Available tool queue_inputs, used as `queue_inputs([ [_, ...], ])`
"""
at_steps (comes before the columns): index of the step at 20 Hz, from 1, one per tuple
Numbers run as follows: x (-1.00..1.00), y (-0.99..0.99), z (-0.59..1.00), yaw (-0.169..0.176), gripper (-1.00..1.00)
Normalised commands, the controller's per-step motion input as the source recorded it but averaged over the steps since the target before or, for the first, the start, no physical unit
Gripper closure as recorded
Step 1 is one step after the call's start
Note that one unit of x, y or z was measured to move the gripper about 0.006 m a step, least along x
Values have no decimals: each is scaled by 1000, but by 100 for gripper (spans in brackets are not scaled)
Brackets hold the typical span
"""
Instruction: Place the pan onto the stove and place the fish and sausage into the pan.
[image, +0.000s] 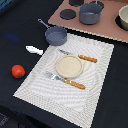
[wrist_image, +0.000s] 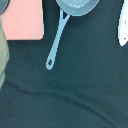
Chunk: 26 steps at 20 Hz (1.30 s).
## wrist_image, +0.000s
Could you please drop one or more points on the grey frying pan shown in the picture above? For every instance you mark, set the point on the grey frying pan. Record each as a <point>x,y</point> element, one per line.
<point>68,8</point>

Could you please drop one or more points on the white toy fish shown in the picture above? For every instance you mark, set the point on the white toy fish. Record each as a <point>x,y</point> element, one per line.
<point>123,27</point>

